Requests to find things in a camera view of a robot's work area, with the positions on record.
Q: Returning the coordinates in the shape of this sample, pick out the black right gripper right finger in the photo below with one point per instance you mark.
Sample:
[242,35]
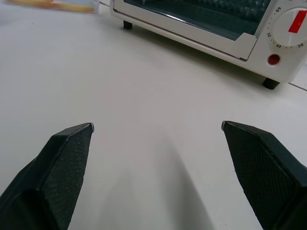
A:
[261,172]

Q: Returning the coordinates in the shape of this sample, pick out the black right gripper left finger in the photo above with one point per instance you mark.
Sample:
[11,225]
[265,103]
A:
[55,172]

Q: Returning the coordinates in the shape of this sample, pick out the white toaster oven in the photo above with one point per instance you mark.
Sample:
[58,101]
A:
[259,60]

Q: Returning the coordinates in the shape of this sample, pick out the glass oven door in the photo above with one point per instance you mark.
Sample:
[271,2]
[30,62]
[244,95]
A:
[192,21]

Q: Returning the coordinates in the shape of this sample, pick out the red indicator light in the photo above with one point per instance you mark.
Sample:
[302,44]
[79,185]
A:
[274,59]

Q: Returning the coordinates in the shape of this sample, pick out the white timer knob red stripe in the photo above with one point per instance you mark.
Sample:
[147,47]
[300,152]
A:
[292,26]

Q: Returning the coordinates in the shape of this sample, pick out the yellow wooden object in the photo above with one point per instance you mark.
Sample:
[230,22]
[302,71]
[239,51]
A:
[60,4]

